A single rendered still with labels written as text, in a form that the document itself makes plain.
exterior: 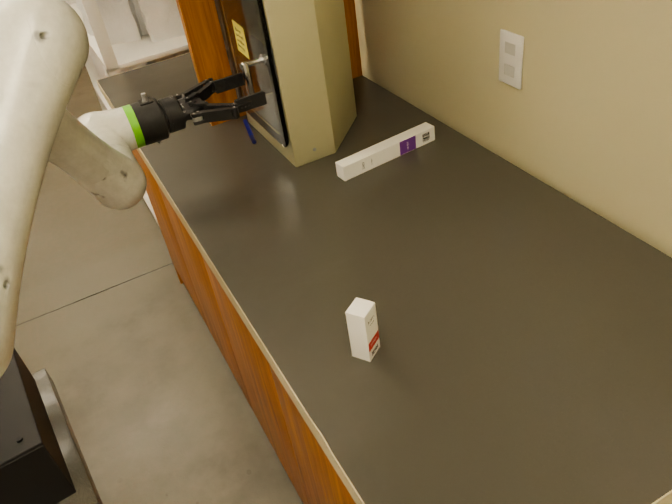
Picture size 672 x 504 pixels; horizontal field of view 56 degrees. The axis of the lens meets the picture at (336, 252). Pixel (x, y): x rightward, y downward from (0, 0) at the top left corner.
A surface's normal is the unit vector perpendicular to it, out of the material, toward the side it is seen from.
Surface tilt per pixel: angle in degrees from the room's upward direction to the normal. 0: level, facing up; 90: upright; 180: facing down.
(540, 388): 0
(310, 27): 90
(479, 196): 0
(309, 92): 90
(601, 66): 90
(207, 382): 0
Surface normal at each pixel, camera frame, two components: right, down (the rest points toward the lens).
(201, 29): 0.47, 0.50
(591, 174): -0.87, 0.38
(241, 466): -0.13, -0.78
